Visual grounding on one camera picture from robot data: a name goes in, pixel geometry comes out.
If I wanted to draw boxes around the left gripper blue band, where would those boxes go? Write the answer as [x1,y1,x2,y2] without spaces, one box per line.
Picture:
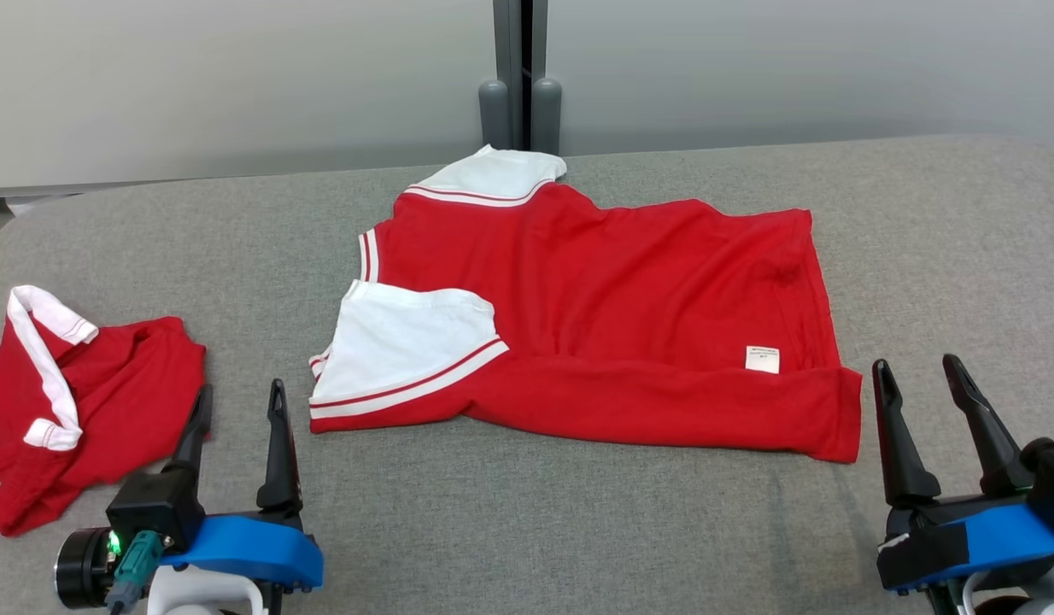
[53,378,325,610]

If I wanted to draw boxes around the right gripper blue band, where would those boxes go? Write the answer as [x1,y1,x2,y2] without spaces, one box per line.
[871,353,1054,595]

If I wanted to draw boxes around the red shirt white sleeves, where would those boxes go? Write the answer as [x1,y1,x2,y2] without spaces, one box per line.
[307,143,864,465]

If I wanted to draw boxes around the teal connector with black cable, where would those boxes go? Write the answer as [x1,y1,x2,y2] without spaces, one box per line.
[106,530,166,615]

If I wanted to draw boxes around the grey rounded post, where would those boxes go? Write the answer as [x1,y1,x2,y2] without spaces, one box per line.
[531,77,564,156]
[478,79,511,151]

